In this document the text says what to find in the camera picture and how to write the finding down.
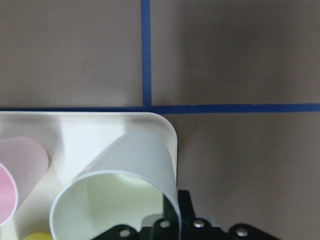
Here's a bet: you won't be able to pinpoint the pale green ikea cup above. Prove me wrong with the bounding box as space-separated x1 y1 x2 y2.
49 133 182 240

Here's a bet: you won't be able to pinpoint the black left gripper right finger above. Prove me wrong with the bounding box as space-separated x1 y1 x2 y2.
178 190 196 222

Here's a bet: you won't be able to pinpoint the yellow cup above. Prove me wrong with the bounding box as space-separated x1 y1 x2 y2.
23 232 53 240

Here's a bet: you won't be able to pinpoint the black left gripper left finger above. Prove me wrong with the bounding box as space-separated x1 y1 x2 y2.
162 195 179 220

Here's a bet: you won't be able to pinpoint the pink cup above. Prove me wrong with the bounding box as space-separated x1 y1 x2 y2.
0 136 49 226

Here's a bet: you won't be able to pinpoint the cream plastic tray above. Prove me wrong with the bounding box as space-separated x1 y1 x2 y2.
0 111 178 240

